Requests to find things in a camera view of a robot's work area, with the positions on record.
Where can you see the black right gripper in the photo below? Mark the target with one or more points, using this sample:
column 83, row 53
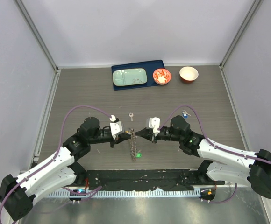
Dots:
column 146, row 133

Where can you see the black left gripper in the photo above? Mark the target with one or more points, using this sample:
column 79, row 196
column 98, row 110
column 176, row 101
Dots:
column 120, row 138

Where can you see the metal key organizer with rings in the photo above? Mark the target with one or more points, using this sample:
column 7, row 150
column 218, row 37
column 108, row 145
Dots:
column 134, row 152

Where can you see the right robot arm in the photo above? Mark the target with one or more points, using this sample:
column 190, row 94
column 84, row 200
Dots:
column 221, row 163

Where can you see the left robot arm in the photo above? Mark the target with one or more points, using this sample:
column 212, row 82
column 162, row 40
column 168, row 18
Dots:
column 19, row 194

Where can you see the silver key on table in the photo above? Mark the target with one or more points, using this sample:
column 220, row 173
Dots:
column 131, row 116

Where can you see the key with blue tag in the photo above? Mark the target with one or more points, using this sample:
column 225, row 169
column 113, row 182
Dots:
column 185, row 114

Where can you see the orange patterned small bowl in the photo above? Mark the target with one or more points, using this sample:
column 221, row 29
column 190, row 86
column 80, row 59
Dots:
column 162, row 76

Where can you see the dark blue tray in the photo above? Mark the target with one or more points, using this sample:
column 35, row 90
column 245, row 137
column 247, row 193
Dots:
column 149, row 66

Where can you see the light green rectangular plate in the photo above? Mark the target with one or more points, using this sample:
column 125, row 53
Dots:
column 128, row 77

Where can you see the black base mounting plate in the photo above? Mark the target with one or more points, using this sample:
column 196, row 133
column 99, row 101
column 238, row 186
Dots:
column 149, row 179

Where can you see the red cup white inside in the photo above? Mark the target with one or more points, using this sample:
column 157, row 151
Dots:
column 188, row 74

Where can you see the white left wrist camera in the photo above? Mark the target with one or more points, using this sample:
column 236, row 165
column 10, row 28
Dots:
column 116, row 126

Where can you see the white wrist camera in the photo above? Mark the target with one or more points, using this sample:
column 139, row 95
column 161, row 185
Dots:
column 154, row 125
column 116, row 126

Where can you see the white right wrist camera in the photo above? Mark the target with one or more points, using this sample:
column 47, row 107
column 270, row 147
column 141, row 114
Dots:
column 154, row 125

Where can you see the white slotted cable duct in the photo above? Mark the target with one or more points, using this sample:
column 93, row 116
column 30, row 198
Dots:
column 62, row 193

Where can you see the left aluminium frame post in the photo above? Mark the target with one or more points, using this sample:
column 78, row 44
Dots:
column 23, row 10

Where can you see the aluminium frame post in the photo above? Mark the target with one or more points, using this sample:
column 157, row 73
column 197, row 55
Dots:
column 244, row 25
column 23, row 10

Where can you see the right aluminium frame post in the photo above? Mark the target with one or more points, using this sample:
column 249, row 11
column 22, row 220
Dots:
column 244, row 25

